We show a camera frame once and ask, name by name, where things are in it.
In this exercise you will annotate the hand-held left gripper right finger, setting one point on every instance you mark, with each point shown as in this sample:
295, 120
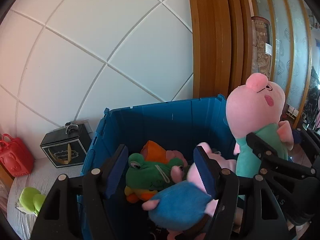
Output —
203, 172

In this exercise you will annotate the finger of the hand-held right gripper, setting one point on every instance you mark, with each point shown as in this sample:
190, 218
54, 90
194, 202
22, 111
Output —
260, 145
308, 136

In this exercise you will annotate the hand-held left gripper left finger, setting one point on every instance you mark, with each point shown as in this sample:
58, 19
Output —
116, 172

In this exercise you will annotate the pink pig plush blue shirt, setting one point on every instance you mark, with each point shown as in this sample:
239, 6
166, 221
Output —
180, 205

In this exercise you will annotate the pink pig plush teal dress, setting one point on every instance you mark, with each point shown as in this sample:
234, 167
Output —
252, 105

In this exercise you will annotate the blue plastic storage bin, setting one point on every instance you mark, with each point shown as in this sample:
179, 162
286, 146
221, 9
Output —
155, 120

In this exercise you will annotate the lime green plush toy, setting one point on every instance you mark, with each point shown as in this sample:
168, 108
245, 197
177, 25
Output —
30, 200

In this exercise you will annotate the white cloth covered desktop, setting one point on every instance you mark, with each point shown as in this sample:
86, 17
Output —
57, 175

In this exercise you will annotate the dark green frog plush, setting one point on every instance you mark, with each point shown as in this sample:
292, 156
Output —
145, 175

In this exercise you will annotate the pale pink plush toy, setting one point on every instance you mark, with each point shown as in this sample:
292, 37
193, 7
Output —
176, 156

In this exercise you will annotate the dark clothing pile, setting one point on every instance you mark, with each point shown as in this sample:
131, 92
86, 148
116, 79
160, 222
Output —
312, 95

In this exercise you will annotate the orange plush toy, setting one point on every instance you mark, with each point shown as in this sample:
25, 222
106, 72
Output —
155, 150

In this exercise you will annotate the black gift box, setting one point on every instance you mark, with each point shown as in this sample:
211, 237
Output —
65, 142

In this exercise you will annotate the frosted glass slat partition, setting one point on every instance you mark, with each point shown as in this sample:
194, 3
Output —
297, 42

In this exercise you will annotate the patterned rolled carpet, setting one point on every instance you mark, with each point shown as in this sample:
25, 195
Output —
261, 50

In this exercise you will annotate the red plastic bear bag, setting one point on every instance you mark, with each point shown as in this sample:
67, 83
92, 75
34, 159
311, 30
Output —
15, 157

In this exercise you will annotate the wooden door frame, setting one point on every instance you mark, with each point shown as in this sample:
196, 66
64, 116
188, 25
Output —
215, 42

